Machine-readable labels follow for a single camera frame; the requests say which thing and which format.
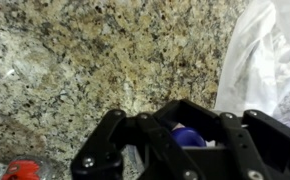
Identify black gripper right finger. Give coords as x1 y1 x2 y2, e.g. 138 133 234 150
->
179 99 290 180

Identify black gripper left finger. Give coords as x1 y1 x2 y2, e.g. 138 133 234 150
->
69 99 199 180

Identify clear plastic bag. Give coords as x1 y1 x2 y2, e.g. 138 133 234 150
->
214 0 290 134

